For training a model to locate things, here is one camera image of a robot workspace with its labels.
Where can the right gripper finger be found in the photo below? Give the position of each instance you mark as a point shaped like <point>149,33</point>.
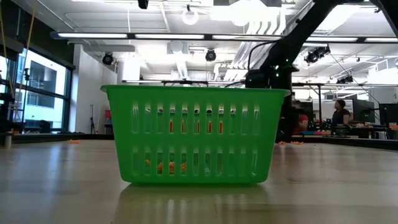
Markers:
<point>286,129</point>

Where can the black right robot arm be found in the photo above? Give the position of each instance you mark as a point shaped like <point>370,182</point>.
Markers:
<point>304,28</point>

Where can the person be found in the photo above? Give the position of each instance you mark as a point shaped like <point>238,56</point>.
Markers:
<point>303,121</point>
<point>339,117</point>

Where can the black computer monitor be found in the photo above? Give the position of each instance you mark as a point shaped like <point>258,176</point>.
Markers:
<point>362,110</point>
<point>308,107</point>
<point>388,113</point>

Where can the black ceiling spotlight cluster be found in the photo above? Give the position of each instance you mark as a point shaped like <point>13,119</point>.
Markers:
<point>345,79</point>
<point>314,56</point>

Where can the white sign board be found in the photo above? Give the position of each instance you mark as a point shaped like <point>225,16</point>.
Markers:
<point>326,109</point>

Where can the black beam with light strips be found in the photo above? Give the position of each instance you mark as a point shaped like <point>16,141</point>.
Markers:
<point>208,37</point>

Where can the black office desk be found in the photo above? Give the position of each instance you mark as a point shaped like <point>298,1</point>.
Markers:
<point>367,132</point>

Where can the green plastic basket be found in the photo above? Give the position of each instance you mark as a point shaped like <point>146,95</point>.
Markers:
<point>199,93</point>

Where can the large glass window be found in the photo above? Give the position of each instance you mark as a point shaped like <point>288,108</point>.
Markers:
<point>43,74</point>

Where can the small dark tripod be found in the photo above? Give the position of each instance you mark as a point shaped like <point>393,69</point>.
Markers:
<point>92,124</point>

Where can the black tripod stand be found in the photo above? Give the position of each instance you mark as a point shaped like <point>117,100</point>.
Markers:
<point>26,74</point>

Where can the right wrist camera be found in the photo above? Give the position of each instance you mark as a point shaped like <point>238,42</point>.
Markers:
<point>256,79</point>

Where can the silver ventilation duct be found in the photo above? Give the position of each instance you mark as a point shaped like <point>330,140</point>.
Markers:
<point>339,18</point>

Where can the black aluminium rig frame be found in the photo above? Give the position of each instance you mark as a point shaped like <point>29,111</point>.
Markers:
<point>62,137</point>

